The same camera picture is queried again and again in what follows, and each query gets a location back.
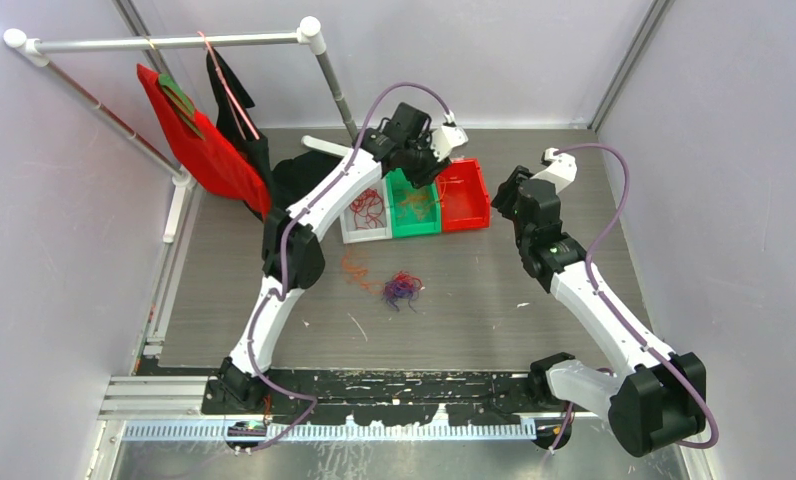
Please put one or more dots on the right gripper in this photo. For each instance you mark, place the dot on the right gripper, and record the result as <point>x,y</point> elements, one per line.
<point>509,191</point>

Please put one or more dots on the green plastic bin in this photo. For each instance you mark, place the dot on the green plastic bin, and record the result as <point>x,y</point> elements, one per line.
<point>414,212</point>

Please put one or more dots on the red cloth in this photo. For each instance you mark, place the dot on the red cloth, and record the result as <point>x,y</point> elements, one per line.
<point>214,162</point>

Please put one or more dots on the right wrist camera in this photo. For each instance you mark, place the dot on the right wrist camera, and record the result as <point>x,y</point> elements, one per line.
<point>559,169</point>

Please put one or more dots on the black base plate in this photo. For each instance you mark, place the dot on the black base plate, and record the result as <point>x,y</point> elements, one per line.
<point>390,397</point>

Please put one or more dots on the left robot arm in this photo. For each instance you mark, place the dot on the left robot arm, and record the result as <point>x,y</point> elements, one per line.
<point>293,258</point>

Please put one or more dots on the aluminium rail frame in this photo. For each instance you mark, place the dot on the aluminium rail frame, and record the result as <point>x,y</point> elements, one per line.
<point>169,408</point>

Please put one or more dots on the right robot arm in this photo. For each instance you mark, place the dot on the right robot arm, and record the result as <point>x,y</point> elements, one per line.
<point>651,397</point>

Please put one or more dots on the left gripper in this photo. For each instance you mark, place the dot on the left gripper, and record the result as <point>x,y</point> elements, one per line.
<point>428,174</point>

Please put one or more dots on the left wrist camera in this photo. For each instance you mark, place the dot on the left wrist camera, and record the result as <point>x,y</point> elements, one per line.
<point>445,139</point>

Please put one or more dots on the red plastic bin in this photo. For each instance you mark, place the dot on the red plastic bin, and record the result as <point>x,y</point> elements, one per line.
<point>463,197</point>

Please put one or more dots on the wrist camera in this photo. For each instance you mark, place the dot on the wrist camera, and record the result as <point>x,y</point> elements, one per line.
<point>559,169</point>
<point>445,139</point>

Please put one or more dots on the white plastic bin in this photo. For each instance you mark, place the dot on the white plastic bin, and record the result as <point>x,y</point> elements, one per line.
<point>368,217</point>

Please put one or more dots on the black cloth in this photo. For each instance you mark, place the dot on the black cloth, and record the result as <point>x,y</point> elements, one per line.
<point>290,179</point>

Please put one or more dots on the pink hanger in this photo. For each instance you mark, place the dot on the pink hanger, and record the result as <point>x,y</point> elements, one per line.
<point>238,112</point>

